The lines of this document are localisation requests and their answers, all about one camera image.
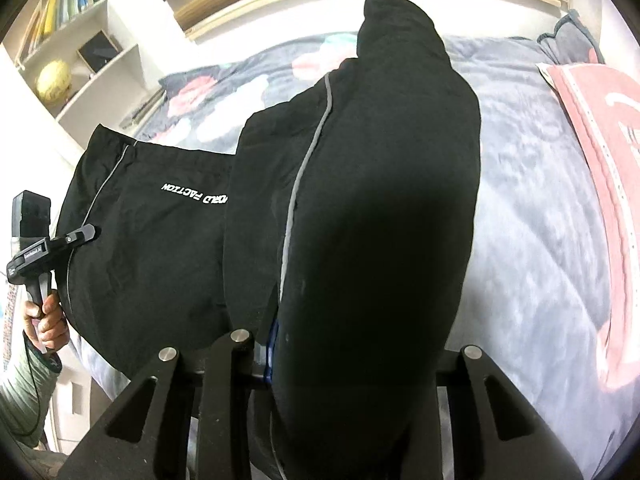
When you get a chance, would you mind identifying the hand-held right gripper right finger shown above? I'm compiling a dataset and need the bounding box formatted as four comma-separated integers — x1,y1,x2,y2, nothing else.
434,344,584,480

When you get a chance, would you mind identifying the grey floral bed blanket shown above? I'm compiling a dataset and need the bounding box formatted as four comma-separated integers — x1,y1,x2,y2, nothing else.
70,32,640,480

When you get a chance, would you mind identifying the yellow ball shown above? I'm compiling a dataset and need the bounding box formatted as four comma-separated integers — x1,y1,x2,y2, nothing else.
36,59,74,104

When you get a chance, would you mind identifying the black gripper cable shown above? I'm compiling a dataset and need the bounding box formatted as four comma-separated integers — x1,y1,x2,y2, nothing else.
10,330,52,442

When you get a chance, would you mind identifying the person's left hand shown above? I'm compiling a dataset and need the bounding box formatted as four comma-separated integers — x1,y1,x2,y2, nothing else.
22,290,71,357

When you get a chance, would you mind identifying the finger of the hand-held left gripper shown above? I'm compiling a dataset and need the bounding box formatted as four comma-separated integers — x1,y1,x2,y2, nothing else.
50,225,103,255

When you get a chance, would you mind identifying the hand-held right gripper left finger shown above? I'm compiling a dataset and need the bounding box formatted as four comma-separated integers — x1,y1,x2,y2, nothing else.
56,319,281,480

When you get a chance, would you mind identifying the white cabinet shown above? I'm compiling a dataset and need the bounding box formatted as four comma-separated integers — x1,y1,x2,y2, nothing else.
42,345,118,462

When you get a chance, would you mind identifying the pink patterned blanket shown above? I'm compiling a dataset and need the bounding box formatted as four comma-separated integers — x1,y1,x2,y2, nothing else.
535,60,640,394

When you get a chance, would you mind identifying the grey pillow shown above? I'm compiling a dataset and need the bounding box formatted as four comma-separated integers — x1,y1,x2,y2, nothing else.
536,7,604,67

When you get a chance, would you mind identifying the white bookshelf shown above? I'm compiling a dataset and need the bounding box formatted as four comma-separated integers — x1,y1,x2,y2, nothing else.
0,0,152,153

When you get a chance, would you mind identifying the row of books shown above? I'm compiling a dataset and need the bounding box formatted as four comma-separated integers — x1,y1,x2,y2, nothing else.
19,0,112,61

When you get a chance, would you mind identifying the black jacket grey piping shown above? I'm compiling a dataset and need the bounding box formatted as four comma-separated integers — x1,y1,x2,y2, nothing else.
52,0,482,480

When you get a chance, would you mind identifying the black framed board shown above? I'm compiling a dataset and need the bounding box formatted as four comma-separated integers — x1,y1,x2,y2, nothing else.
76,30,124,77

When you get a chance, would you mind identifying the person's left forearm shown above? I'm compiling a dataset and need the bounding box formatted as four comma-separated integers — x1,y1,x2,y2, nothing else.
0,344,65,454

